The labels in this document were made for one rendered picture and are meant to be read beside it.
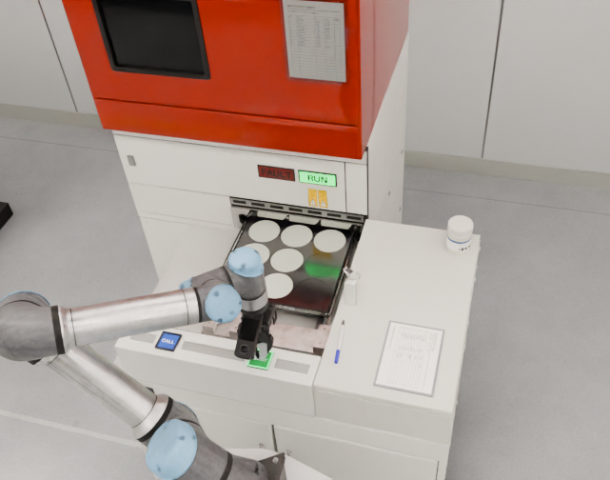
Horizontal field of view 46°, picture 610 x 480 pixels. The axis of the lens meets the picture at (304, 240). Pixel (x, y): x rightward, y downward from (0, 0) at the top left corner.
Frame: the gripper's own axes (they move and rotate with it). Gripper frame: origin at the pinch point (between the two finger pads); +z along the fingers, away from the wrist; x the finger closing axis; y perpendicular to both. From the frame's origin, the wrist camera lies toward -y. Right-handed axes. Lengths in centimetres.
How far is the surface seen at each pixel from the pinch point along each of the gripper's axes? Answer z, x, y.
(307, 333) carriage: 9.7, -7.5, 17.6
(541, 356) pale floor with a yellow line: 97, -81, 93
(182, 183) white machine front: -3, 46, 58
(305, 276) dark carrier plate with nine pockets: 7.6, -1.6, 36.6
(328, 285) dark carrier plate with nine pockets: 7.6, -9.1, 34.8
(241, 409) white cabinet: 19.8, 6.1, -4.0
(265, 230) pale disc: 8, 17, 53
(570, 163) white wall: 84, -87, 207
